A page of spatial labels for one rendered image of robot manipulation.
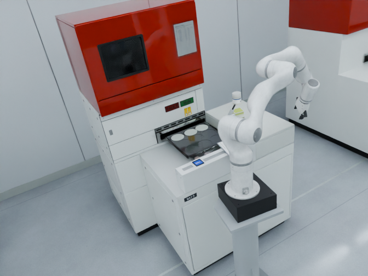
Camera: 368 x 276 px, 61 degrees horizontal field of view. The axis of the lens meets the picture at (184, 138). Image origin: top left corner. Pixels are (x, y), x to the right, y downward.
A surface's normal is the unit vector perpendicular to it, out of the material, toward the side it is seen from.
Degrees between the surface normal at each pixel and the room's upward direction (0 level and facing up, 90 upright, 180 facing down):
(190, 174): 90
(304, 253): 0
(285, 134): 90
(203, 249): 90
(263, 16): 90
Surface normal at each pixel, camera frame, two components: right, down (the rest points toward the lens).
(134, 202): 0.48, 0.38
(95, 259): -0.14, -0.86
